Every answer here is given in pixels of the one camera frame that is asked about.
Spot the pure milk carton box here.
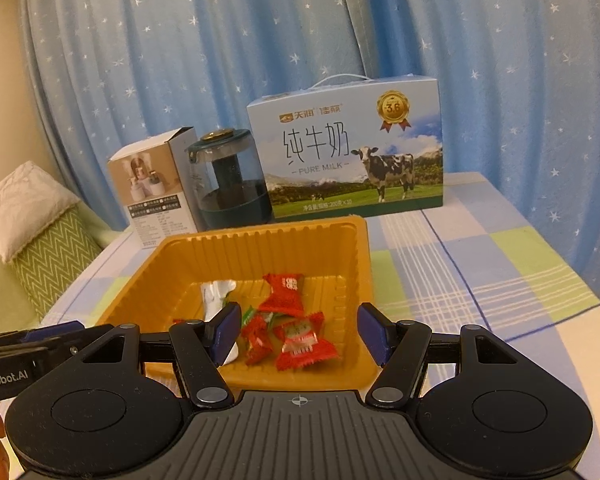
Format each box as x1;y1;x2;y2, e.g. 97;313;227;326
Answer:
247;75;443;221

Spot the green sofa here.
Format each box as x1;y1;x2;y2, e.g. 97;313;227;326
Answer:
0;202;121;333

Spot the green chevron cushion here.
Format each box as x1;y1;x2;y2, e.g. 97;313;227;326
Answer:
9;206;102;321

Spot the dark green glass jar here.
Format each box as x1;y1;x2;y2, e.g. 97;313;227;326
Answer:
187;128;273;230

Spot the small white product box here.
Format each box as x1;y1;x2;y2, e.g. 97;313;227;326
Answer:
107;127;199;248

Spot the red green candy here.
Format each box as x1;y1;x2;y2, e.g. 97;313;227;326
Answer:
240;307;273;366

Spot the red candy packet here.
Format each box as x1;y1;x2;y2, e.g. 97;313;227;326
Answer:
273;312;339;372
258;273;304;318

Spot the checkered tablecloth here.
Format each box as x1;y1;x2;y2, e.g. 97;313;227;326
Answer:
45;174;600;479

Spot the red candy packet top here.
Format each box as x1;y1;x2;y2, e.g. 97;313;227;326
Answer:
258;273;304;318

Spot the red candy packet front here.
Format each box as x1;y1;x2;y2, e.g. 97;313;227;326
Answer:
273;312;339;372

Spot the silver foil snack packet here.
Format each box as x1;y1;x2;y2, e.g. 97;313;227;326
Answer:
200;280;242;366

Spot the cream white pillow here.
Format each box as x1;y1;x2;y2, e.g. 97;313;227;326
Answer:
0;160;81;263

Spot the blue star curtain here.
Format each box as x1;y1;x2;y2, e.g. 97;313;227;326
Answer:
20;0;600;297

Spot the orange plastic tray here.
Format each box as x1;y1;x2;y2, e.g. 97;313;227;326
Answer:
98;216;378;393

